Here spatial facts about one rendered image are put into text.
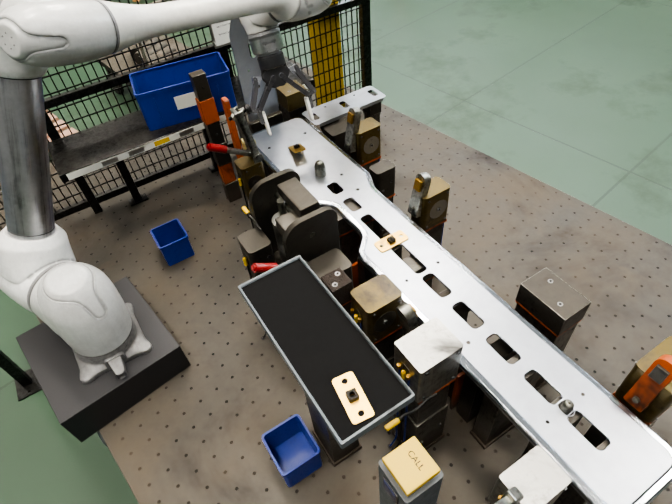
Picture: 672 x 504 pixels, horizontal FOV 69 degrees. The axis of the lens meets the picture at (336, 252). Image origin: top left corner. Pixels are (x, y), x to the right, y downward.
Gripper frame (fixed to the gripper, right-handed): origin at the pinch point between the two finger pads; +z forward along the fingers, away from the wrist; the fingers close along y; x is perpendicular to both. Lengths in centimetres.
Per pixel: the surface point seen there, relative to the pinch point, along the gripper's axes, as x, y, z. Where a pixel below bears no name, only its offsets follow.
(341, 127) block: 9.7, 18.2, 8.9
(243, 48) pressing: 15.9, -4.2, -22.1
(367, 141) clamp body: -5.4, 20.7, 11.5
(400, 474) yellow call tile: -101, -19, 27
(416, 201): -37.6, 18.9, 20.5
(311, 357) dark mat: -79, -23, 20
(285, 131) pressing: 12.7, 0.3, 4.9
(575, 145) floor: 92, 189, 91
